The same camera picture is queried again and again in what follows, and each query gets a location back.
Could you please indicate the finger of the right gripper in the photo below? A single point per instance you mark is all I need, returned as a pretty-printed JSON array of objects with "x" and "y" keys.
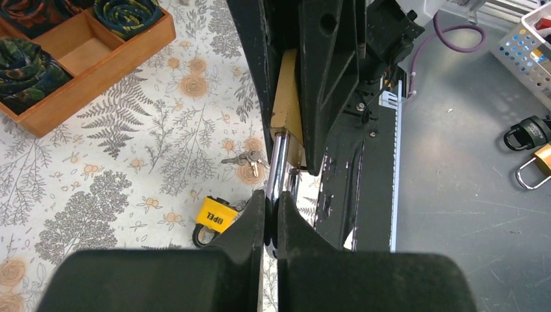
[{"x": 258, "y": 24}]

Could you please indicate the white perforated basket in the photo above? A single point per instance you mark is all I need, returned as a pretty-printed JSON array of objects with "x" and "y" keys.
[{"x": 525, "y": 52}]

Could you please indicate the rolled dark tie middle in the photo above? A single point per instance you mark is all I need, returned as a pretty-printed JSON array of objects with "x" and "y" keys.
[{"x": 35, "y": 17}]

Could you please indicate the rolled dark tie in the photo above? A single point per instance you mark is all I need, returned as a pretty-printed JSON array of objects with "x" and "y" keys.
[
  {"x": 28, "y": 74},
  {"x": 127, "y": 18},
  {"x": 35, "y": 17}
]

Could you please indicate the floral table mat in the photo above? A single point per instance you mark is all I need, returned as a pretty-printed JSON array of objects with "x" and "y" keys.
[{"x": 132, "y": 167}]

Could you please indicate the rolled dark tie front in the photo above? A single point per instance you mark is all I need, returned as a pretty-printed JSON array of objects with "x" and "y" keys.
[{"x": 28, "y": 74}]

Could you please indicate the brass padlock on floor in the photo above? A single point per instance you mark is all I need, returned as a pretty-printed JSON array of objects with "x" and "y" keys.
[{"x": 539, "y": 162}]

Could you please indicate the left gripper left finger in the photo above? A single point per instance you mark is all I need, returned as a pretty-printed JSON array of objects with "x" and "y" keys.
[{"x": 226, "y": 275}]

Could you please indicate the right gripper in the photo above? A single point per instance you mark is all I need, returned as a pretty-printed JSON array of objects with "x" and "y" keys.
[{"x": 328, "y": 58}]

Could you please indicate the orange wooden compartment tray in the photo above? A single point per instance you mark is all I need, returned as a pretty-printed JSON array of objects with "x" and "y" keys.
[{"x": 96, "y": 59}]

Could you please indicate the yellow padlock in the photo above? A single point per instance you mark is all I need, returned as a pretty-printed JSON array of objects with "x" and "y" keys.
[{"x": 215, "y": 216}]

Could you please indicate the black padlock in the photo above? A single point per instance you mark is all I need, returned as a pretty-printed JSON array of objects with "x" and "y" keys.
[{"x": 531, "y": 132}]

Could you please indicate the small silver keys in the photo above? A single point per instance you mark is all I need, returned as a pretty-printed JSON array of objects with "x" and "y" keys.
[{"x": 252, "y": 157}]

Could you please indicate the rolled dark tie right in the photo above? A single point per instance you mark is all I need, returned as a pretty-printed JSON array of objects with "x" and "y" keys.
[{"x": 127, "y": 18}]

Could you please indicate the brass padlock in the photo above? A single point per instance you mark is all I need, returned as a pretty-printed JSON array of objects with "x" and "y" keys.
[
  {"x": 286, "y": 131},
  {"x": 539, "y": 162}
]

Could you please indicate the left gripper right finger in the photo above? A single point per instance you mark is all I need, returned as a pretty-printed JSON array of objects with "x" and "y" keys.
[{"x": 315, "y": 276}]

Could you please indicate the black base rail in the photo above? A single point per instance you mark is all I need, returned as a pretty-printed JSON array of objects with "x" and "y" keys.
[{"x": 358, "y": 198}]

